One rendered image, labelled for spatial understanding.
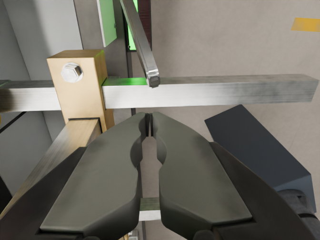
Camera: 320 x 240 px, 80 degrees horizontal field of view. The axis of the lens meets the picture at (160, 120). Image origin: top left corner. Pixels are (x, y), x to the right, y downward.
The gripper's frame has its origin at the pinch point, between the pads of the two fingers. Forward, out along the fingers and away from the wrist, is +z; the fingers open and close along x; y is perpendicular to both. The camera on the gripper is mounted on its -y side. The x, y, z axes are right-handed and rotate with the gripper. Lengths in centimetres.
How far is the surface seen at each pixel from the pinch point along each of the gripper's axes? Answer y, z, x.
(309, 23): 1, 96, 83
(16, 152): 19.2, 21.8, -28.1
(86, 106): 3.8, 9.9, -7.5
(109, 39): -2.4, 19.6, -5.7
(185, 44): 10, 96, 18
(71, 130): 5.4, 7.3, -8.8
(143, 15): -5.2, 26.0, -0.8
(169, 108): 47, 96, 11
